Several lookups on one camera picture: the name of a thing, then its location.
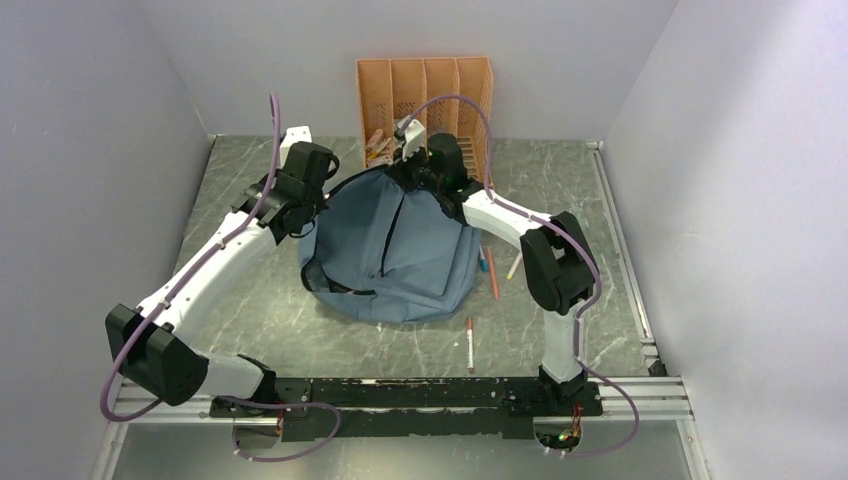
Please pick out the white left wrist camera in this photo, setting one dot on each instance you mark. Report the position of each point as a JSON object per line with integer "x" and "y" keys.
{"x": 292, "y": 136}

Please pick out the brown white marker pen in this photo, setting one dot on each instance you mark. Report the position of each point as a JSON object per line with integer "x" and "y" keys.
{"x": 470, "y": 345}

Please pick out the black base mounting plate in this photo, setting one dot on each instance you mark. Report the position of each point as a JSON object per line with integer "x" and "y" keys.
{"x": 371, "y": 408}

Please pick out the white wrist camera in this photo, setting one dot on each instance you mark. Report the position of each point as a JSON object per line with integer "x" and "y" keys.
{"x": 410, "y": 136}
{"x": 292, "y": 136}

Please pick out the blue student backpack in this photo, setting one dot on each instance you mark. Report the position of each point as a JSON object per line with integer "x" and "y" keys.
{"x": 378, "y": 254}

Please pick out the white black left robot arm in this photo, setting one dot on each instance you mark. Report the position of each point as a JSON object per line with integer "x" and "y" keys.
{"x": 150, "y": 343}

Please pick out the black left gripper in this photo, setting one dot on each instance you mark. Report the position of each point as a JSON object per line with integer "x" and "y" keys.
{"x": 319, "y": 201}

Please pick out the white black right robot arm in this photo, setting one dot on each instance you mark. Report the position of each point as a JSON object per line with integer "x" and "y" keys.
{"x": 560, "y": 271}

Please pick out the blue white pen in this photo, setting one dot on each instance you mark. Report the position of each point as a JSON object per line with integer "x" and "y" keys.
{"x": 483, "y": 258}

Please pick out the aluminium frame rail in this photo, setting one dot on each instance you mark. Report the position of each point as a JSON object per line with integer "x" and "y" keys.
{"x": 655, "y": 398}

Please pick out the orange plastic file organizer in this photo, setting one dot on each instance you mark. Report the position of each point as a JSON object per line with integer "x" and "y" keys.
{"x": 391, "y": 89}

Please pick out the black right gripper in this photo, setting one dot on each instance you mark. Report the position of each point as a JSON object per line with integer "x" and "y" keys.
{"x": 400, "y": 168}

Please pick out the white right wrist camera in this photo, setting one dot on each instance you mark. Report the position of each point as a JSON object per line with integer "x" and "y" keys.
{"x": 410, "y": 136}

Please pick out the yellow white marker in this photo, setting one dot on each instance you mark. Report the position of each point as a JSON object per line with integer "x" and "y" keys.
{"x": 514, "y": 266}

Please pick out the orange pencil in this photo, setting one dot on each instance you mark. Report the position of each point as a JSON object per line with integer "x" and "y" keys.
{"x": 492, "y": 273}

